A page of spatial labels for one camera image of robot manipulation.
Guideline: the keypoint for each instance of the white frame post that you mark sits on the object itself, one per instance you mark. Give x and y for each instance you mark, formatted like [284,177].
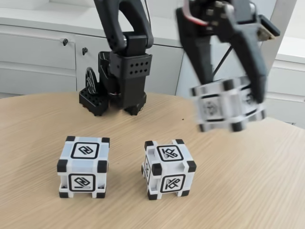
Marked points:
[271,53]

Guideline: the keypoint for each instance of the long white cabinet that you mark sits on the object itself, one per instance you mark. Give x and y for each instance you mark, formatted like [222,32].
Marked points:
[35,59]

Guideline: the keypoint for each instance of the white cube with Z symbol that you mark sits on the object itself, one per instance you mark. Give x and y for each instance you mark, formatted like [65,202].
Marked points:
[83,167]

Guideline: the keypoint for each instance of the black gripper camera module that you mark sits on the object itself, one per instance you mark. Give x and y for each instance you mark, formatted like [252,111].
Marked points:
[268,26]

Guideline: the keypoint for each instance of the white cube with crossed symbol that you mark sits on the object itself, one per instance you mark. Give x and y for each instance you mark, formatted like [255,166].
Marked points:
[169,171]

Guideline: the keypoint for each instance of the black round clamp knob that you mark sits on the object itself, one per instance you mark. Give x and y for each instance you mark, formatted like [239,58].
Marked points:
[89,81]

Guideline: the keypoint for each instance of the black cabinet key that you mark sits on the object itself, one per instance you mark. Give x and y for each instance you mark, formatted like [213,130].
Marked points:
[65,42]
[84,50]

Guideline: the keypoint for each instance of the white drawer cabinet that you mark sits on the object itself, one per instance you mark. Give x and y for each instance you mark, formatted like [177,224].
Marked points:
[286,83]

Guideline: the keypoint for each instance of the white cube with diamond symbol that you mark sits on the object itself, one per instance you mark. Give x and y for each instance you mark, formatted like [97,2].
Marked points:
[221,105]

